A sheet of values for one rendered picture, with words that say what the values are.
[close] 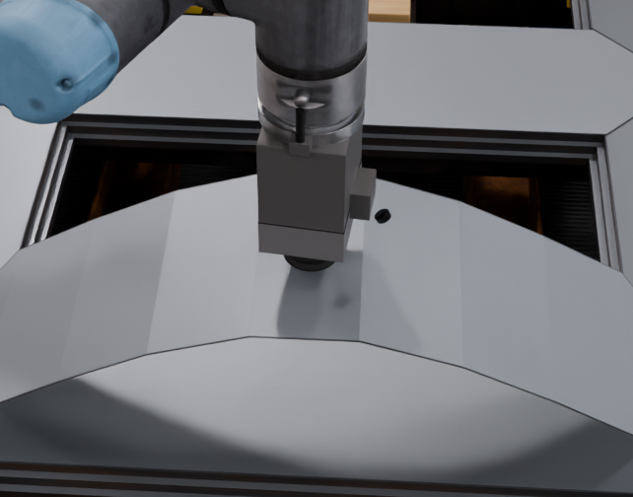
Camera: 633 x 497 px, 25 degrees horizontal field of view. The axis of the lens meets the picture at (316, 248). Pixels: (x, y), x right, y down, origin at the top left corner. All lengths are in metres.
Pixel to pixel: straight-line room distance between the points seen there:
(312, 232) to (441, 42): 0.60
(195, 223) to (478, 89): 0.48
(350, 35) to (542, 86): 0.63
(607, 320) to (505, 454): 0.14
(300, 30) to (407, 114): 0.58
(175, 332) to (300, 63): 0.25
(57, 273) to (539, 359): 0.40
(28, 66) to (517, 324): 0.46
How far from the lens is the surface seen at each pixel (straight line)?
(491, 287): 1.14
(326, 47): 0.93
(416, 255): 1.12
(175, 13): 0.93
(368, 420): 1.21
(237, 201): 1.16
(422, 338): 1.06
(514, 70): 1.56
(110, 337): 1.11
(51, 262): 1.23
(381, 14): 1.69
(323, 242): 1.03
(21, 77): 0.86
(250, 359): 1.25
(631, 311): 1.23
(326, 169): 0.99
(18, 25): 0.84
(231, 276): 1.09
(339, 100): 0.96
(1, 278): 1.26
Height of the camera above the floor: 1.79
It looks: 45 degrees down
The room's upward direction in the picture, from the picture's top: straight up
